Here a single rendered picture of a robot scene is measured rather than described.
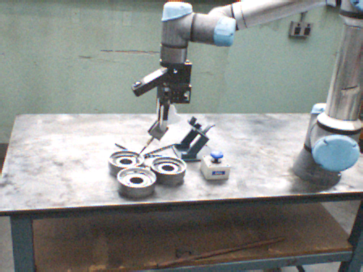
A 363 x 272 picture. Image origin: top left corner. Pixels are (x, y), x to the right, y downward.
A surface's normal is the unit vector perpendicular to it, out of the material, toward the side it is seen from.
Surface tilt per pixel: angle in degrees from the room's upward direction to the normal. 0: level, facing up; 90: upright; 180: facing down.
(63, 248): 0
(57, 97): 90
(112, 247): 0
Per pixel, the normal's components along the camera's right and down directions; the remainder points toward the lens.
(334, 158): -0.20, 0.52
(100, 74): 0.23, 0.44
